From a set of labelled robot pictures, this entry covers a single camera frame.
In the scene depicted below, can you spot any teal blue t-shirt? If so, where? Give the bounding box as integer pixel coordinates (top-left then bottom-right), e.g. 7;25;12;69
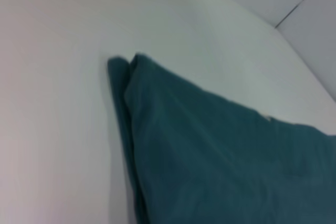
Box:
107;52;336;224

